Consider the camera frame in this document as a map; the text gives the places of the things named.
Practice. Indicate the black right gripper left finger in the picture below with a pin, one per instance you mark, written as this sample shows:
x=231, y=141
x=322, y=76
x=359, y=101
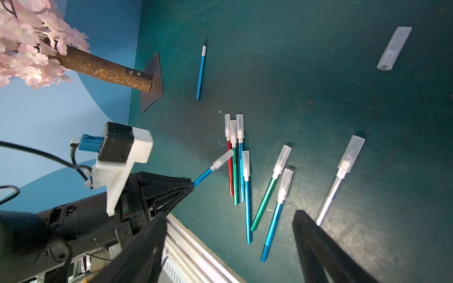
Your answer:
x=141, y=259

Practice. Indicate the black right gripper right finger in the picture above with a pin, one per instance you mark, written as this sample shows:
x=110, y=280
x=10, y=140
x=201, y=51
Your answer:
x=321, y=258

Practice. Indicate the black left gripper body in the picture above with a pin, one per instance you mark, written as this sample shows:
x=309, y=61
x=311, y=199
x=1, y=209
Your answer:
x=144, y=196

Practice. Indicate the blue carving knife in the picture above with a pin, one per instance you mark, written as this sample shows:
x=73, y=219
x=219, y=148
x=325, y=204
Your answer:
x=201, y=70
x=216, y=165

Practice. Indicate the translucent white knife cap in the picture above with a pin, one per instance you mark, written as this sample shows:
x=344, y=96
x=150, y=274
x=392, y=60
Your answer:
x=394, y=48

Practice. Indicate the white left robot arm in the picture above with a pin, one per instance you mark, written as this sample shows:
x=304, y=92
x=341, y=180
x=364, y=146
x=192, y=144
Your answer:
x=51, y=239

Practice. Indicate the lower blue carving knife capped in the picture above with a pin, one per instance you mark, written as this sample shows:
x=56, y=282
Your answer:
x=282, y=196

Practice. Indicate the green carving knife capped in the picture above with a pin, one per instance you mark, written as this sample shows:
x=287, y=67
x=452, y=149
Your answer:
x=277, y=171
x=233, y=137

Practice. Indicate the short blue carving knife capped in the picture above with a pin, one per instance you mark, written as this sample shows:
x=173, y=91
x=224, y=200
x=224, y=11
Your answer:
x=246, y=175

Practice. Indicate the pink artificial blossom tree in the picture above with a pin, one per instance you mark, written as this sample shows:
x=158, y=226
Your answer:
x=39, y=47

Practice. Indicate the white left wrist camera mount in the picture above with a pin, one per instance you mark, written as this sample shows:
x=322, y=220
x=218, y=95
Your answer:
x=118, y=149

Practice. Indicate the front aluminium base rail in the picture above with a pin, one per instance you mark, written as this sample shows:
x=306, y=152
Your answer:
x=186, y=259

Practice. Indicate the dark square tree base plate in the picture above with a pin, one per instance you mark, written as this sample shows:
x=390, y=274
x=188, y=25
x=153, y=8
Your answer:
x=153, y=70

